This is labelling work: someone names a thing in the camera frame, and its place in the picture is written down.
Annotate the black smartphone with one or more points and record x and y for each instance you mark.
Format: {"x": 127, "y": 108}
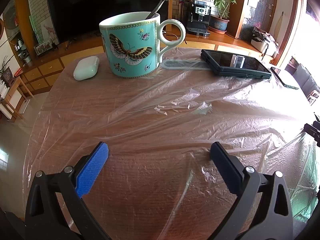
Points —
{"x": 285, "y": 78}

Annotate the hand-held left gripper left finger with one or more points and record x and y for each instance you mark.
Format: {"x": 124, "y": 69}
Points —
{"x": 92, "y": 172}

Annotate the dark tablet in case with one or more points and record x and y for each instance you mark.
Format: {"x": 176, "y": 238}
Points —
{"x": 237, "y": 62}

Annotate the black flat television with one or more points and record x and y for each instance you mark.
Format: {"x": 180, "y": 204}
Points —
{"x": 100, "y": 2}

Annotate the stack of magazines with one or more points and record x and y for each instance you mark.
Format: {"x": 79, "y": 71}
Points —
{"x": 3, "y": 90}

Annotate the orchid in dark pot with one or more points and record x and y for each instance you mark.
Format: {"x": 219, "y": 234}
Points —
{"x": 6, "y": 73}

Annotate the clear plastic table cover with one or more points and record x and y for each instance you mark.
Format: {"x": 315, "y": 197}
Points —
{"x": 150, "y": 130}

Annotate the teal butterfly mug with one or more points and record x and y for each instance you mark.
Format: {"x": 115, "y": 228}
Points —
{"x": 130, "y": 47}

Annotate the black coffee machine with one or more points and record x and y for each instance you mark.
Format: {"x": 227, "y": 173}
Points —
{"x": 198, "y": 17}

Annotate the metal spoon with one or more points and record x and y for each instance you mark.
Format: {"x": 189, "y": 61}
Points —
{"x": 160, "y": 5}

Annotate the potted plant in blue pot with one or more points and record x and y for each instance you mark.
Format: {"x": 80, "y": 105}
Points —
{"x": 218, "y": 25}

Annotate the small framed picture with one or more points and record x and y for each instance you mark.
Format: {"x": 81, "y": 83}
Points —
{"x": 43, "y": 48}

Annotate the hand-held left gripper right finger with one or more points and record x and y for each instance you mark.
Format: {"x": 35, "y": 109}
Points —
{"x": 226, "y": 170}

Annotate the leaning deer painting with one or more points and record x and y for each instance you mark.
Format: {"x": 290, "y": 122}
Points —
{"x": 50, "y": 33}

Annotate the pale green earbud case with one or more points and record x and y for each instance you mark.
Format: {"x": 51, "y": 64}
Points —
{"x": 86, "y": 67}

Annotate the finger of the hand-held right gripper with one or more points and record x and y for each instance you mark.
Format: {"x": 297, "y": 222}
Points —
{"x": 313, "y": 130}

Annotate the small wooden side table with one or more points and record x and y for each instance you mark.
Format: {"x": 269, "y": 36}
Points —
{"x": 15, "y": 85}

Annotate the dark cushioned sofa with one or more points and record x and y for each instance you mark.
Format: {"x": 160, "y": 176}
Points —
{"x": 307, "y": 80}

